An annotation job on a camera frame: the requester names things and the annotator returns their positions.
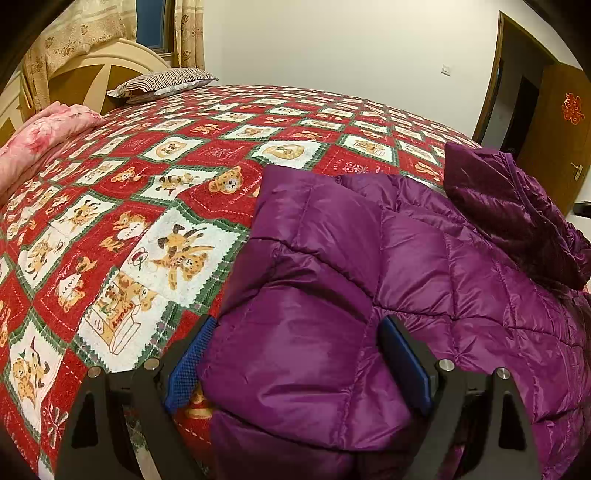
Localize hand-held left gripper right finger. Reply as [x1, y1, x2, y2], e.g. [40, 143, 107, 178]
[378, 315, 542, 480]

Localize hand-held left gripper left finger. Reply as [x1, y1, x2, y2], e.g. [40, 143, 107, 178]
[54, 315, 218, 480]

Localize purple down jacket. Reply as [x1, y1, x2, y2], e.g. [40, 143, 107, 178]
[196, 143, 591, 480]

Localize red printed patchwork bedspread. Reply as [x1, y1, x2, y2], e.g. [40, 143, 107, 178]
[0, 83, 483, 480]

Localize pink quilt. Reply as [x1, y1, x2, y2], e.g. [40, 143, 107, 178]
[0, 102, 105, 204]

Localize brown wooden door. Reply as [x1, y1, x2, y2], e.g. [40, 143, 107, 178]
[516, 62, 591, 217]

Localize striped pillow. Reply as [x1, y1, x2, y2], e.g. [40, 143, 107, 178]
[106, 67, 219, 105]

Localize red paper door decoration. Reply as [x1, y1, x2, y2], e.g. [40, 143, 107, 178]
[560, 92, 583, 126]

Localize cream wooden headboard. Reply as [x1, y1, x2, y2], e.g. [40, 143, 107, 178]
[0, 39, 174, 148]

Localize beige floral curtain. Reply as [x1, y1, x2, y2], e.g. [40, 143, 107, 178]
[173, 0, 206, 71]
[22, 0, 139, 108]

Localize window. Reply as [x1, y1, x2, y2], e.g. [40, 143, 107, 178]
[136, 0, 177, 54]

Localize brown wooden door frame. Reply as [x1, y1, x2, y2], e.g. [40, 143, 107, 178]
[471, 11, 560, 149]

